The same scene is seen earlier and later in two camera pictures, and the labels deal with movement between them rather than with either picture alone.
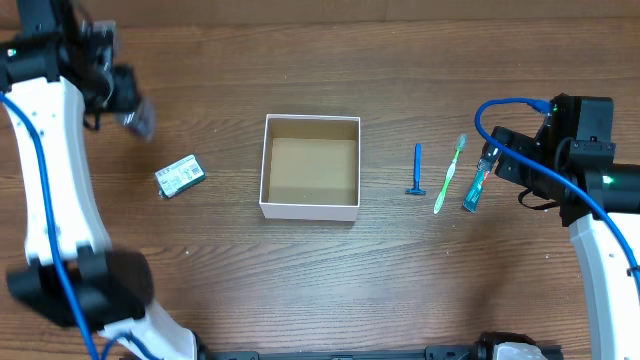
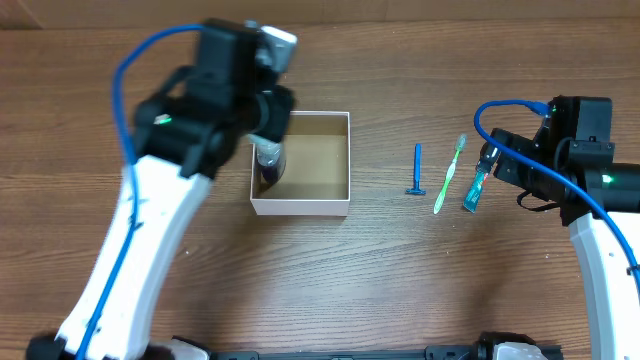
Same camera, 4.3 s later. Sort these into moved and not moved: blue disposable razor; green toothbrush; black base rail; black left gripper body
Moved: black left gripper body
Not moved: green toothbrush; black base rail; blue disposable razor
